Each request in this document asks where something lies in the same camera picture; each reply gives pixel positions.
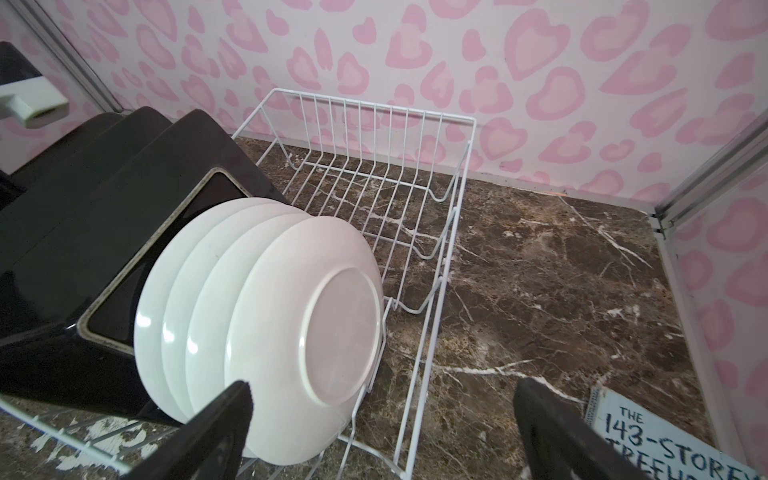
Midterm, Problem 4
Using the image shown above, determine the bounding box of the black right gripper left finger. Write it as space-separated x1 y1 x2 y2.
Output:
123 381 253 479

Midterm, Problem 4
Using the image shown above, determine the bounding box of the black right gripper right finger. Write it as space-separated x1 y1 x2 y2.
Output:
513 377 647 479

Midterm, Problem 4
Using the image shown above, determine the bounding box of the black square plate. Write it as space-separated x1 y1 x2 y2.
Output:
1 113 123 203
1 110 282 424

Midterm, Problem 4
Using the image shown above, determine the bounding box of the floral square plate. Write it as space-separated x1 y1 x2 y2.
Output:
1 107 171 271

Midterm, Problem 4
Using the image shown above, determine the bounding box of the white round plate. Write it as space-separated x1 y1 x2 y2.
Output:
134 197 270 424
224 216 384 465
185 205 309 413
161 200 292 420

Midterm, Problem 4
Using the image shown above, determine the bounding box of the The 143-Storey Treehouse book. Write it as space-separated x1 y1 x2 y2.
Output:
585 386 763 479

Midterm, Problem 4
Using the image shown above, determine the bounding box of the white round plate nearest front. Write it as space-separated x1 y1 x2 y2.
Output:
224 216 384 465

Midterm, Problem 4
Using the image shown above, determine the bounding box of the white wire dish rack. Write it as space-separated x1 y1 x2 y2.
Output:
1 91 475 479

